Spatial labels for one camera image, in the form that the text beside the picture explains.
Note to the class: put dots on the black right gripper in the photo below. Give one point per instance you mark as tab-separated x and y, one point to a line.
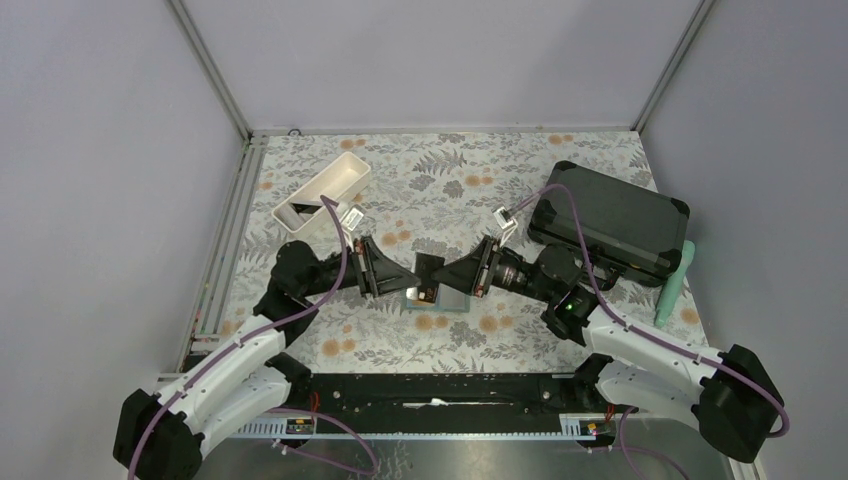
470	273

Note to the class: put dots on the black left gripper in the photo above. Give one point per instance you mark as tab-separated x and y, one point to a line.
376	273

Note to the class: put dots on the green card holder wallet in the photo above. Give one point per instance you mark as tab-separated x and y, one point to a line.
447	300

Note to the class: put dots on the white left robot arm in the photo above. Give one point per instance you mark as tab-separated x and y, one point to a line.
167	434

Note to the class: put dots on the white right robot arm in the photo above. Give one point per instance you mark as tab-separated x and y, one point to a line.
727	396

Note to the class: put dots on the floral patterned table mat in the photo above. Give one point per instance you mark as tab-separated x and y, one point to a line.
429	193

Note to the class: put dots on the white rectangular plastic tray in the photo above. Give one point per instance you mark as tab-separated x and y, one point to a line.
343	179

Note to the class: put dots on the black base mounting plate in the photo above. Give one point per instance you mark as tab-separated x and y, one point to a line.
442	404

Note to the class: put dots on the black hard carrying case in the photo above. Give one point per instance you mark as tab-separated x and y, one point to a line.
628	229

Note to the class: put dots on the mint green cylindrical object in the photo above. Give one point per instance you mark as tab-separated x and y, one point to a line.
673	286

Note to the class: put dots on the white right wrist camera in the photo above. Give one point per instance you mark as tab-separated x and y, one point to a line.
507	224

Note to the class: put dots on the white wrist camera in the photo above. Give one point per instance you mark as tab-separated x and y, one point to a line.
507	224
352	218

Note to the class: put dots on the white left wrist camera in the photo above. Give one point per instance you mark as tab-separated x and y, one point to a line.
352	218

